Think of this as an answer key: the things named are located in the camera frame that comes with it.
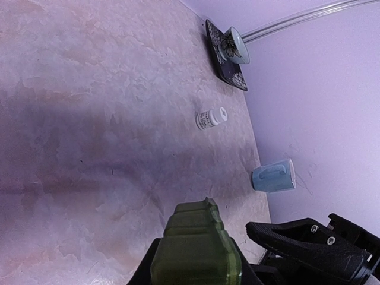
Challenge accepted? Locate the right aluminium frame post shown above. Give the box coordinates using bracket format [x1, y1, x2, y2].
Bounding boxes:
[242, 0, 379, 43]

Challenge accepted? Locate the black patterned tray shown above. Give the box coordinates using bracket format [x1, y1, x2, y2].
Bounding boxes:
[205, 19, 248, 91]

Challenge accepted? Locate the light blue mug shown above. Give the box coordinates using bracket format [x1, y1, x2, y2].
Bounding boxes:
[251, 159, 296, 193]

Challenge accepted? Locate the pale green bowl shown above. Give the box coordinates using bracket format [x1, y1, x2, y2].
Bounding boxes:
[218, 27, 250, 65]

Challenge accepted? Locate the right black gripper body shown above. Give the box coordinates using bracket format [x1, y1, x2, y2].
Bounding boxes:
[261, 213, 380, 285]

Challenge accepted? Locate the white pill bottle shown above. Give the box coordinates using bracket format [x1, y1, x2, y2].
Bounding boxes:
[195, 107, 228, 130]

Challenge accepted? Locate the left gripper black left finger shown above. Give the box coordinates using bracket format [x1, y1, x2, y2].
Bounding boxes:
[127, 238, 161, 285]

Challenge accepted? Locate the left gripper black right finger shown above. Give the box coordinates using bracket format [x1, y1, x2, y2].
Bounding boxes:
[232, 239, 263, 285]

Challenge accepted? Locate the green pill organizer box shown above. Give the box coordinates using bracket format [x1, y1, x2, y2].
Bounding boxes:
[150, 198, 242, 284]

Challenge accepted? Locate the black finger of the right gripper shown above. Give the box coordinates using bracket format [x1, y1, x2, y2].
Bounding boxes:
[245, 217, 373, 283]

